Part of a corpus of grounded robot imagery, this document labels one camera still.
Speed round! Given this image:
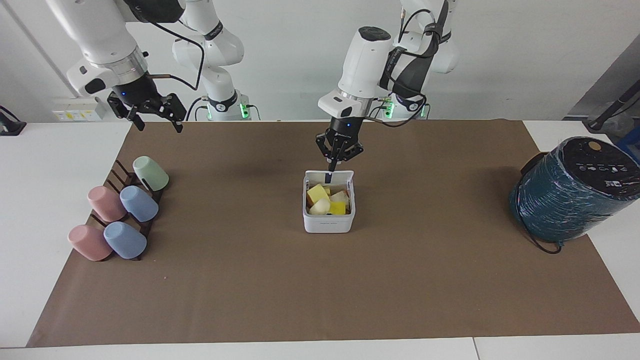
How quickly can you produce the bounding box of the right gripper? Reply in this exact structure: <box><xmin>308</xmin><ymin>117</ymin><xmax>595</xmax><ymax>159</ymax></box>
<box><xmin>107</xmin><ymin>74</ymin><xmax>188</xmax><ymax>134</ymax></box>

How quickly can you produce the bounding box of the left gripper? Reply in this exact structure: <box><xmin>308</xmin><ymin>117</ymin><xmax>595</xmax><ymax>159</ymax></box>
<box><xmin>315</xmin><ymin>116</ymin><xmax>365</xmax><ymax>172</ymax></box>

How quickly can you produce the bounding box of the white trash can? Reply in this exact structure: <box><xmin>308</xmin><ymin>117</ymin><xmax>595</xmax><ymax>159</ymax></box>
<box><xmin>302</xmin><ymin>178</ymin><xmax>357</xmax><ymax>235</ymax></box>

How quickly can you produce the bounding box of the green cup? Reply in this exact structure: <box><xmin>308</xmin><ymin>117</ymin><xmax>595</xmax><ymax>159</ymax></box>
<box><xmin>132</xmin><ymin>155</ymin><xmax>170</xmax><ymax>192</ymax></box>

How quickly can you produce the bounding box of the dark wooden cup rack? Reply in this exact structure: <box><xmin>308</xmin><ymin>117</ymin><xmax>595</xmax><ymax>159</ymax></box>
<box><xmin>89</xmin><ymin>159</ymin><xmax>169</xmax><ymax>262</ymax></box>

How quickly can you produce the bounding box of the blue cup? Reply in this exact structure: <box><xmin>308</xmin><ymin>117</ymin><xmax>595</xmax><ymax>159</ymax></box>
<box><xmin>119</xmin><ymin>185</ymin><xmax>160</xmax><ymax>223</ymax></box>
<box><xmin>103</xmin><ymin>221</ymin><xmax>148</xmax><ymax>260</ymax></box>

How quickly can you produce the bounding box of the pink cup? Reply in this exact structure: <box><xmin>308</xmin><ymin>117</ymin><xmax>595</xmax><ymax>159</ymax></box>
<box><xmin>67</xmin><ymin>224</ymin><xmax>114</xmax><ymax>262</ymax></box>
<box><xmin>87</xmin><ymin>185</ymin><xmax>127</xmax><ymax>223</ymax></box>

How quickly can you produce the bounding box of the black stand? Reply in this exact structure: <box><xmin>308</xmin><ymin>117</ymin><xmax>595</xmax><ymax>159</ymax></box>
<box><xmin>587</xmin><ymin>79</ymin><xmax>640</xmax><ymax>133</ymax></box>
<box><xmin>0</xmin><ymin>105</ymin><xmax>27</xmax><ymax>137</ymax></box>

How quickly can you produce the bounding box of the white wall socket strip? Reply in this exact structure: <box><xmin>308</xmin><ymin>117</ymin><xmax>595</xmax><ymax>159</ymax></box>
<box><xmin>52</xmin><ymin>97</ymin><xmax>107</xmax><ymax>123</ymax></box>

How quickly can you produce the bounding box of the teal cord spool in plastic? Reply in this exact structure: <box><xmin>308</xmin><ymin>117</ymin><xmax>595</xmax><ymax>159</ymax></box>
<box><xmin>508</xmin><ymin>136</ymin><xmax>640</xmax><ymax>246</ymax></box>

